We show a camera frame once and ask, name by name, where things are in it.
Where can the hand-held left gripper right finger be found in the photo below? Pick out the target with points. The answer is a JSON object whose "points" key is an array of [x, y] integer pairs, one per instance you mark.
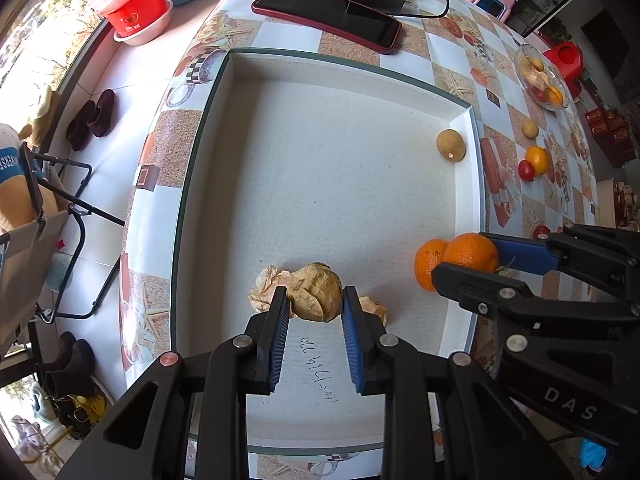
{"points": [[350, 340]]}

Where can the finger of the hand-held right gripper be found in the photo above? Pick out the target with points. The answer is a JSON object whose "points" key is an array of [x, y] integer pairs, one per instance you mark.
{"points": [[525, 257], [475, 287]]}

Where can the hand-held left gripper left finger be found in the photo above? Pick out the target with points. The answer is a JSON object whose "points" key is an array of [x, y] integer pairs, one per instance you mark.
{"points": [[280, 340]]}

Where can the red cherry tomato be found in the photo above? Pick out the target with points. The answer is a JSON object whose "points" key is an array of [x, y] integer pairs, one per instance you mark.
{"points": [[540, 94], [526, 171], [541, 232]]}

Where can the small orange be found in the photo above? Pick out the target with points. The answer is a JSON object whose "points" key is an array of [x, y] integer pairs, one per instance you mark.
{"points": [[539, 157], [554, 94], [427, 267], [470, 252]]}

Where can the husked physalis fruit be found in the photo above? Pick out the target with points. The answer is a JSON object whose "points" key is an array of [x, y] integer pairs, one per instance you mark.
{"points": [[317, 295], [537, 79], [265, 287]]}

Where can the brown longan fruit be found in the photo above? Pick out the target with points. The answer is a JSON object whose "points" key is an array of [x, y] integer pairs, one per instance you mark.
{"points": [[450, 145], [530, 128]]}

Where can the white cardboard box tray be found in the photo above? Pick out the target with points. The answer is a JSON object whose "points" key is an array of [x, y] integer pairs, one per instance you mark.
{"points": [[325, 160]]}

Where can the clear glass bowl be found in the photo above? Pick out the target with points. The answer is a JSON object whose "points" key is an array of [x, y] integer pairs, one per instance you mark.
{"points": [[525, 52]]}

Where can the person's right forearm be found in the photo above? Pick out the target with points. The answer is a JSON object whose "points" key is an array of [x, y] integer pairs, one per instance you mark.
{"points": [[595, 455]]}

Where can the round white snack box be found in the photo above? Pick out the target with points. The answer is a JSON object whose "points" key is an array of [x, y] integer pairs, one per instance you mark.
{"points": [[607, 205]]}

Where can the stack of red boxes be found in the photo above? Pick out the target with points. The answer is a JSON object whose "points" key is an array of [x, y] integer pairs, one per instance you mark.
{"points": [[610, 130]]}

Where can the yellow round fruit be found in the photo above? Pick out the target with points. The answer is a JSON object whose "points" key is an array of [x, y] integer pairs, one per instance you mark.
{"points": [[534, 64]]}

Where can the yellow shoes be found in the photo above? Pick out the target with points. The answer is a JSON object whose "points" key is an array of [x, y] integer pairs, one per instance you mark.
{"points": [[90, 410]]}

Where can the red child chair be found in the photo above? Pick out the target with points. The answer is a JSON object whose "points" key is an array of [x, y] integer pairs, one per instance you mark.
{"points": [[565, 57]]}

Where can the black boots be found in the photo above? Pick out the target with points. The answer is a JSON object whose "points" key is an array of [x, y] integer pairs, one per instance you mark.
{"points": [[70, 365]]}

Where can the blue plastic stool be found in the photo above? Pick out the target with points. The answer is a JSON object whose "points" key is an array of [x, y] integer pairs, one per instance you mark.
{"points": [[492, 7]]}

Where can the dark brown shoe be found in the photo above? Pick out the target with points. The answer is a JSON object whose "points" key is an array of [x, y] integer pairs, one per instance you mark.
{"points": [[101, 112], [80, 127]]}

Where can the white and blue plush toy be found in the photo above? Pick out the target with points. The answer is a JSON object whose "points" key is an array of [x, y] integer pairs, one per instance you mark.
{"points": [[15, 195]]}

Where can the red-cased smartphone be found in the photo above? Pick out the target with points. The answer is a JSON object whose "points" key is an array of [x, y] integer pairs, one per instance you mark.
{"points": [[325, 15]]}

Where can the beige plush bear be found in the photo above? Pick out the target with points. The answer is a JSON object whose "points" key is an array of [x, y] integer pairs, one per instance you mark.
{"points": [[42, 110]]}

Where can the pink washbasin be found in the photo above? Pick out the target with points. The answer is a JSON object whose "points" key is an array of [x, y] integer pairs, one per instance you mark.
{"points": [[150, 35]]}

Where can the red plastic bucket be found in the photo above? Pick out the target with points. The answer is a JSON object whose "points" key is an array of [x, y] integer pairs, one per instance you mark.
{"points": [[135, 10]]}

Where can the black folding frame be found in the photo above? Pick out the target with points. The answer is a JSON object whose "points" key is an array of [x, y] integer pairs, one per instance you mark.
{"points": [[31, 180]]}

